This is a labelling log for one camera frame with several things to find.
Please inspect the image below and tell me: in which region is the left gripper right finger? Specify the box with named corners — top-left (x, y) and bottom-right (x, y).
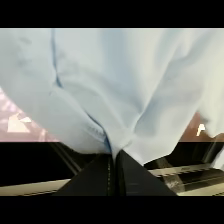
top-left (115, 149), bottom-right (178, 197)

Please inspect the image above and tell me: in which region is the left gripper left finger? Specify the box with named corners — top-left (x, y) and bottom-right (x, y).
top-left (53, 153), bottom-right (115, 197)

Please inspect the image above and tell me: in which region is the light blue T-shirt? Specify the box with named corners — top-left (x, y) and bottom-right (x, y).
top-left (0, 28), bottom-right (224, 171)

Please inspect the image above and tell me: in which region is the silver frame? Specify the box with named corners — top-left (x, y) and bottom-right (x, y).
top-left (0, 157), bottom-right (224, 197)

